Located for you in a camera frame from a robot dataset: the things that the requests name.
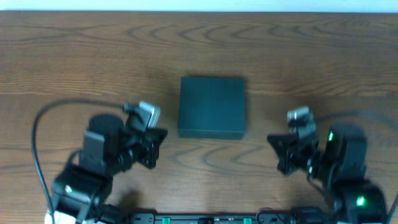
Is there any left black cable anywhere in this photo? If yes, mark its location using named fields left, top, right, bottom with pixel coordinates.
left=30, top=98, right=125, bottom=224

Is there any black mounting rail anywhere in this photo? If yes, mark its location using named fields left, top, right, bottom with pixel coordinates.
left=124, top=212, right=327, bottom=224

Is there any black cable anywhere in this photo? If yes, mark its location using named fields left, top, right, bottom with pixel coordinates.
left=387, top=192, right=398, bottom=224
left=30, top=98, right=125, bottom=224

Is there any right black cable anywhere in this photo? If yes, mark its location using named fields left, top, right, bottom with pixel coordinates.
left=387, top=192, right=398, bottom=224

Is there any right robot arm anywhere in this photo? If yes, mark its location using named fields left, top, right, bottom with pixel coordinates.
left=267, top=123, right=387, bottom=223

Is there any dark green gift box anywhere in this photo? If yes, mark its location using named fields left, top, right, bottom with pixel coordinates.
left=178, top=77, right=246, bottom=140

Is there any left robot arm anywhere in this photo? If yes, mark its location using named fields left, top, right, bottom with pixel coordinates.
left=44, top=114, right=168, bottom=224

